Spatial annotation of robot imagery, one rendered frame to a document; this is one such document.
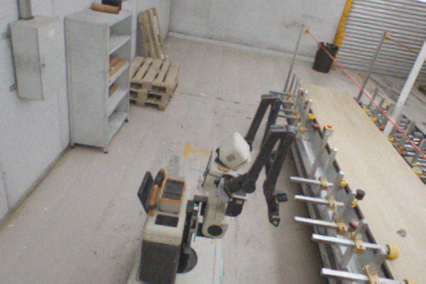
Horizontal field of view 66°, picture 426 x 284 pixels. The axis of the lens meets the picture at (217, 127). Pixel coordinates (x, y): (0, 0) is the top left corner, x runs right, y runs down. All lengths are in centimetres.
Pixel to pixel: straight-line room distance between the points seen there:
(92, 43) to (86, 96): 61
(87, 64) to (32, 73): 93
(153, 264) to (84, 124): 224
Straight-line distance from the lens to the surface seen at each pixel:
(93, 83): 390
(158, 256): 233
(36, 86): 308
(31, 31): 293
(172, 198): 224
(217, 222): 228
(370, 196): 290
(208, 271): 269
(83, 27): 375
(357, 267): 267
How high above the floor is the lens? 236
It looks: 28 degrees down
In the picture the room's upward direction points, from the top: 11 degrees clockwise
